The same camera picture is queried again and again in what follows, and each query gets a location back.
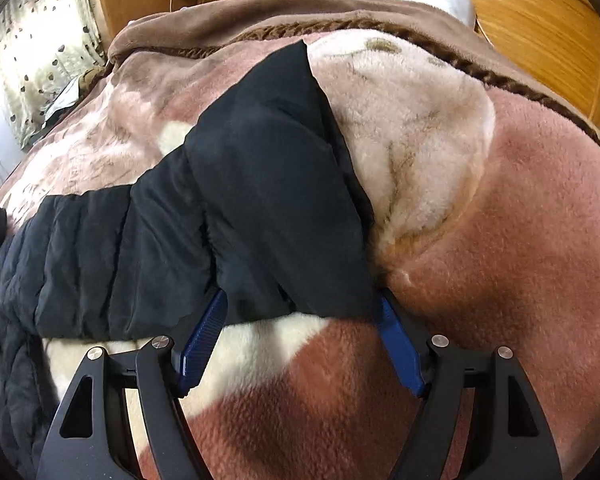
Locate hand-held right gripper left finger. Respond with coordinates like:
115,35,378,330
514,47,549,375
36,287,229,480

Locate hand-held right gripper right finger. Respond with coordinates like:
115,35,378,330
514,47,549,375
378,294,564,480

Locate black padded jacket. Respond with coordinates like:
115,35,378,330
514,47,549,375
0,40,381,480

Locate pink and cream printed blanket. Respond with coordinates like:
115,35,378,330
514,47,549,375
0,25,600,480

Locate papers beside bed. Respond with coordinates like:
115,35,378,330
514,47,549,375
42,67,106,127

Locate brown fleece blanket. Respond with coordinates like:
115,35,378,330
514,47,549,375
107,0,600,171

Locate cream patterned curtain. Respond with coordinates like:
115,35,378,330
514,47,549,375
0,0,106,150

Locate wooden headboard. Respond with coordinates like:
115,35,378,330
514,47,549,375
82,0,600,156

